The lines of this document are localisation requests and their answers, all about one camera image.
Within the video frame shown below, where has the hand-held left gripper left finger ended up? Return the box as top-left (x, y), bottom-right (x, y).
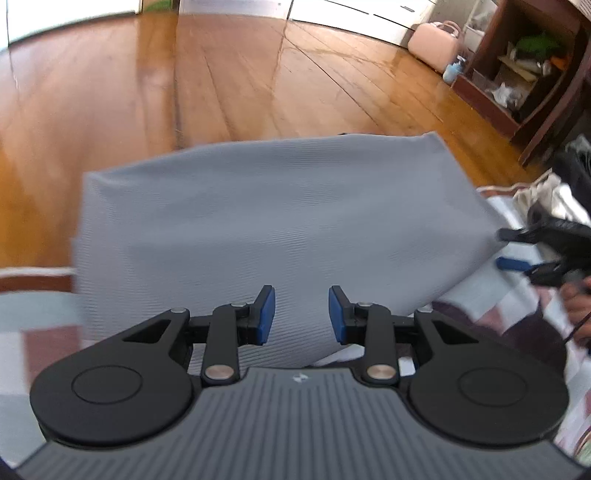
top-left (122, 285), bottom-right (276, 386)

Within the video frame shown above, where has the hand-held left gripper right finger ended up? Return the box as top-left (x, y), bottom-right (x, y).
top-left (328, 285), bottom-right (481, 386)

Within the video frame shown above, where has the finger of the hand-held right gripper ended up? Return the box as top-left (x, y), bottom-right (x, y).
top-left (496, 257), bottom-right (578, 287)
top-left (496, 217), bottom-right (591, 252)

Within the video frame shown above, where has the grey t-shirt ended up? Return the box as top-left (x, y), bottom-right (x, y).
top-left (70, 131), bottom-right (511, 370)

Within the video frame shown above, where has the stack of folded clothes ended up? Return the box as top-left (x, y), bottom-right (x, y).
top-left (512, 170), bottom-right (580, 223)

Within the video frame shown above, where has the person's right hand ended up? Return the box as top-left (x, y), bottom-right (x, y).
top-left (561, 279), bottom-right (591, 349)

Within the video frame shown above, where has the dark wooden shelf unit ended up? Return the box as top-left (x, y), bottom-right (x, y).
top-left (450, 0), bottom-right (591, 167)

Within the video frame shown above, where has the blue bottle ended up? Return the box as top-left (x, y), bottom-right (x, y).
top-left (442, 55), bottom-right (467, 85)

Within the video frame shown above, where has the green cloth item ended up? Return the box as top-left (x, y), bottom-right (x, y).
top-left (515, 34), bottom-right (563, 55)

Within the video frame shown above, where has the pink case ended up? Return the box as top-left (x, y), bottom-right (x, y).
top-left (407, 21), bottom-right (463, 75)

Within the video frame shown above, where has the checked patterned rug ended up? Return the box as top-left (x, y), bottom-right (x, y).
top-left (0, 185), bottom-right (591, 467)

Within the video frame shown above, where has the green bag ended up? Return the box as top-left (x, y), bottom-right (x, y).
top-left (139, 0), bottom-right (180, 14)

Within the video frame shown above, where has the black cable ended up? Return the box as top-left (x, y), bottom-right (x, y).
top-left (562, 311), bottom-right (591, 344)

